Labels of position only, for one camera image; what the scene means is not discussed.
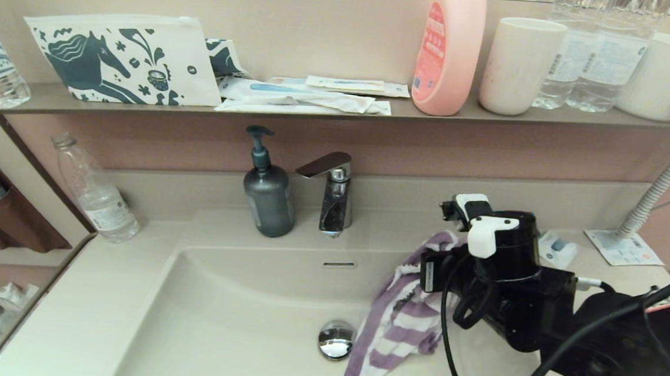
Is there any purple white striped towel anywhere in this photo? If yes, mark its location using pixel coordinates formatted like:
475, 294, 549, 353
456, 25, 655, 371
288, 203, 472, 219
341, 224, 468, 376

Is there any chrome sink faucet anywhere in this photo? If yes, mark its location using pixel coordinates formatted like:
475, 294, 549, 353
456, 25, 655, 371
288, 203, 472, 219
291, 149, 356, 239

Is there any beige sink basin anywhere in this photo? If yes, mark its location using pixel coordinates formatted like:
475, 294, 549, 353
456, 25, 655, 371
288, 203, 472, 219
112, 190, 575, 376

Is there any small white blue sachet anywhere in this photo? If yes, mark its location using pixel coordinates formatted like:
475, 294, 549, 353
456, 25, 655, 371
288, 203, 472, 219
537, 231, 579, 270

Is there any white printed paper card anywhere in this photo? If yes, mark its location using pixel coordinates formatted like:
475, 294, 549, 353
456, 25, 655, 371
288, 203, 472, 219
581, 228, 666, 270

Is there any chrome drain stopper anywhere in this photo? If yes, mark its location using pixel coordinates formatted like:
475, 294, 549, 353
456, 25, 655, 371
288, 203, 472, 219
316, 319, 358, 362

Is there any white tumbler cup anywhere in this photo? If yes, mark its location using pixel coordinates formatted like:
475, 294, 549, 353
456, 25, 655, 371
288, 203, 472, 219
478, 15, 569, 120

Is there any white blue edged sachet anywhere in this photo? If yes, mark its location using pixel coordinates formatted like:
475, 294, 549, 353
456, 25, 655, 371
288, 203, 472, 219
266, 75, 412, 99

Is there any clear water bottle white label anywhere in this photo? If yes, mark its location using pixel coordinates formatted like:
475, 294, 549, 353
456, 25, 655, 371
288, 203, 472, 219
565, 0, 670, 118
532, 0, 602, 114

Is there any pink lotion bottle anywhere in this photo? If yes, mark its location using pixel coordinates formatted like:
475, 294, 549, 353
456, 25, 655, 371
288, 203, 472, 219
409, 0, 488, 119

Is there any grey soap pump bottle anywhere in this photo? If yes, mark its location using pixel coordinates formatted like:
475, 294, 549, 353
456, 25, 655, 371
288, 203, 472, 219
239, 125, 302, 240

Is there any white ceramic mug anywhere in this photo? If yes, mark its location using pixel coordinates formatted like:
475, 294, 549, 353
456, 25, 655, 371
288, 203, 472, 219
614, 30, 670, 123

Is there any flat white sachet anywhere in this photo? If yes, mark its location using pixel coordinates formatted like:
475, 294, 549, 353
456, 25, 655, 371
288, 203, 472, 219
214, 89, 393, 124

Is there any small cream sachet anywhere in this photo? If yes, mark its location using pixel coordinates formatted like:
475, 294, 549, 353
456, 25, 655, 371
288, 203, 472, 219
305, 76, 386, 94

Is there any long white toothbrush packet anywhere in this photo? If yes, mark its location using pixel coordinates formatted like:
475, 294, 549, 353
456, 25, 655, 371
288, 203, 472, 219
217, 75, 378, 116

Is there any small blue print pouch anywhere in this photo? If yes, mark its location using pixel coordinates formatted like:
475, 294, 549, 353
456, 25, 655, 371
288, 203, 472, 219
203, 38, 250, 81

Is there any slim clear plastic bottle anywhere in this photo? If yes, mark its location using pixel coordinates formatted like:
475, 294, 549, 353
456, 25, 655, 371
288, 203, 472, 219
44, 132, 147, 245

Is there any white horse print pouch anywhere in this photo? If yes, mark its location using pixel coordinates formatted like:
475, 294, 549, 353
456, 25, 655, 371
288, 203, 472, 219
18, 5, 228, 111

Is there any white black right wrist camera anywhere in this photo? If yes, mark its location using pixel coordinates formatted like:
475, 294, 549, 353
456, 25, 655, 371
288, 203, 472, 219
435, 191, 545, 284

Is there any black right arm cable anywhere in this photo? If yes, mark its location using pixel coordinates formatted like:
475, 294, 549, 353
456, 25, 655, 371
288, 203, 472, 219
436, 249, 670, 376

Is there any white corrugated hose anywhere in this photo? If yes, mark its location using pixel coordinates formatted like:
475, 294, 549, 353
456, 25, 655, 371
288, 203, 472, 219
615, 134, 670, 242

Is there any grey wall shelf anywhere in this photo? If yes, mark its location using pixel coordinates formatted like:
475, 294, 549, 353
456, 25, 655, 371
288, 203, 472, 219
0, 62, 670, 167

